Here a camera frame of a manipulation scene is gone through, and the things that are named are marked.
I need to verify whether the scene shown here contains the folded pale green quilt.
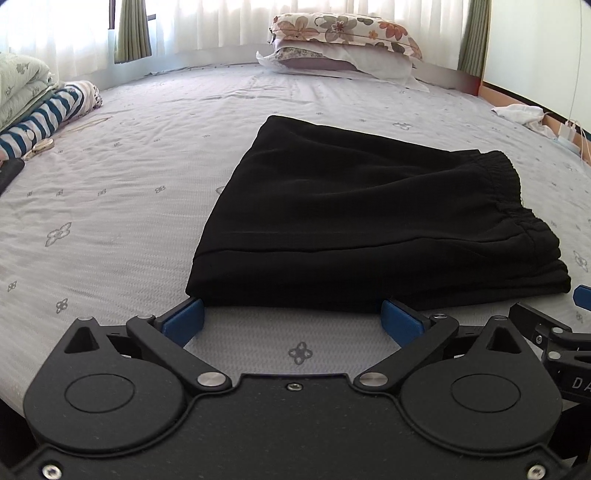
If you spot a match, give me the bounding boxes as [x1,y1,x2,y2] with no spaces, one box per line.
[0,51,58,132]

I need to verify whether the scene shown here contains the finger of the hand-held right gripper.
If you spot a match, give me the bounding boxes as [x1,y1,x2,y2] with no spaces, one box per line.
[509,285,591,345]

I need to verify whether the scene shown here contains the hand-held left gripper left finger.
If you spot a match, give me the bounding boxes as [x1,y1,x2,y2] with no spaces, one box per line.
[62,298,232,395]

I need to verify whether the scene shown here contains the black pants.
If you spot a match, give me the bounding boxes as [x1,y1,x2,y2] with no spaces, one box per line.
[185,115,573,315]

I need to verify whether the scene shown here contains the floral pillow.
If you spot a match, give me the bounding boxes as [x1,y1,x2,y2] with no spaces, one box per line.
[269,13,423,61]

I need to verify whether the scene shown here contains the bed with patterned white sheet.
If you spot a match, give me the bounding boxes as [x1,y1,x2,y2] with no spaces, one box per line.
[0,60,591,416]

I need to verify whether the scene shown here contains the thin white charging cable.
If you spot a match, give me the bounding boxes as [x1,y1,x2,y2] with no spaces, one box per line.
[570,117,591,167]

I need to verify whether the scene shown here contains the purple patterned pillow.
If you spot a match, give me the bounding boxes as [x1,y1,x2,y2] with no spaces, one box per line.
[274,46,358,75]

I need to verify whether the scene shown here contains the blue face mask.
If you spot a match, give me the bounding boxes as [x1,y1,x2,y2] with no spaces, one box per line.
[536,124,583,155]

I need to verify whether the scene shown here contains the grey window ledge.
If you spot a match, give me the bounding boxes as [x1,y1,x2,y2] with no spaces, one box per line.
[95,44,483,93]

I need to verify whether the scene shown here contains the black flat object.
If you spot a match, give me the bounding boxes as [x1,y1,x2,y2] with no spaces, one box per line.
[0,158,26,195]

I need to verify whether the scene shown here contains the green curtain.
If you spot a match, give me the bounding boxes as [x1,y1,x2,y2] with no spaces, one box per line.
[458,0,493,78]
[113,0,153,64]

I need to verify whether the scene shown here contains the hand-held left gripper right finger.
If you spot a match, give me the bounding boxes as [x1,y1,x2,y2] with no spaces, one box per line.
[355,298,536,395]

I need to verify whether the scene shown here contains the white pillow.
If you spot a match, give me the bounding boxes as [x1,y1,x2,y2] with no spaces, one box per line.
[256,41,430,93]

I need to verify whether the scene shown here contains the crumpled white cloth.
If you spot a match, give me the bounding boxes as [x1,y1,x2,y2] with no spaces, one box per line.
[492,104,546,127]

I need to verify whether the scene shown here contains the blue white striped cloth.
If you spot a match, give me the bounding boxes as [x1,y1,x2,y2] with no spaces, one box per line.
[0,80,103,162]

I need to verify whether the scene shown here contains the white sheer curtain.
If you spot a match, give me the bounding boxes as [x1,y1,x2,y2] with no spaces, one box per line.
[0,0,472,79]

